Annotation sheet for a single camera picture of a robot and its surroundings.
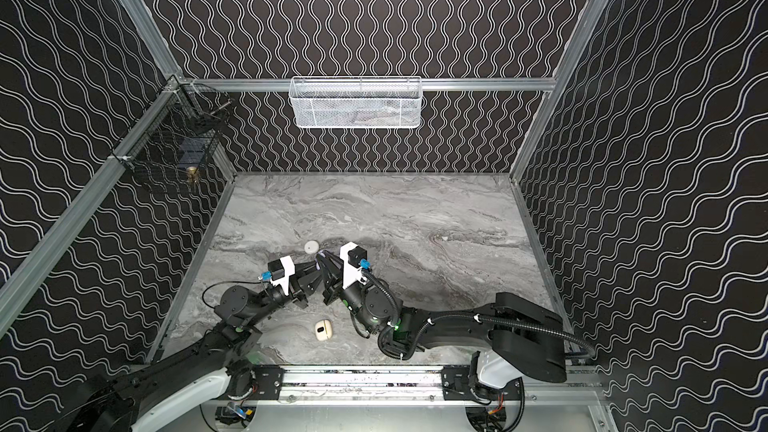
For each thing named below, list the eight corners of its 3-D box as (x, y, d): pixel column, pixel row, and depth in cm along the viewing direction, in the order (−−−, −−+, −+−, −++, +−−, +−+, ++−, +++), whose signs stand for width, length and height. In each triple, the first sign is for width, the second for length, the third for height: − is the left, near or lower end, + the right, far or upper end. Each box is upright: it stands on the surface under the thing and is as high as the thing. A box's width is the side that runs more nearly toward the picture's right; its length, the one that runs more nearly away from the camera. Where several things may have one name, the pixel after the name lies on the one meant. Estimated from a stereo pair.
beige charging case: (315, 340, 83) (313, 337, 81) (317, 322, 86) (316, 319, 85) (331, 340, 83) (329, 337, 81) (333, 322, 86) (332, 319, 84)
